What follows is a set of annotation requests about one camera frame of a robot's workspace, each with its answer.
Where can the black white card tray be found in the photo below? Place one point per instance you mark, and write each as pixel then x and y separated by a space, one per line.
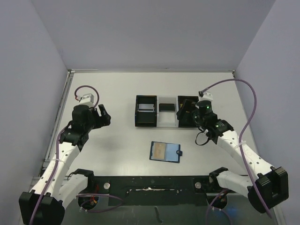
pixel 164 115

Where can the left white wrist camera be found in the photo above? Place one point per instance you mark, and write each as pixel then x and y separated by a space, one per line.
pixel 87 99

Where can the blue leather card holder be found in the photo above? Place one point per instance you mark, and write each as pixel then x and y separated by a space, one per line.
pixel 173 152

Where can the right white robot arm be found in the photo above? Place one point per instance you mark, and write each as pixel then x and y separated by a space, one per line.
pixel 265 186

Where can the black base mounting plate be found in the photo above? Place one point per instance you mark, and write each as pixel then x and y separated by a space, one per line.
pixel 150 191

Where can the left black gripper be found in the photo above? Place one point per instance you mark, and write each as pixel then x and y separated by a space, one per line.
pixel 97 117

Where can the silver credit card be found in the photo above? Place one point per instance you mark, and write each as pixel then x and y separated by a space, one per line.
pixel 145 108

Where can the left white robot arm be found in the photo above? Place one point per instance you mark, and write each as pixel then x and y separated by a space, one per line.
pixel 46 202

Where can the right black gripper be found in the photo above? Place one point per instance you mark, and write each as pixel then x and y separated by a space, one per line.
pixel 188 112

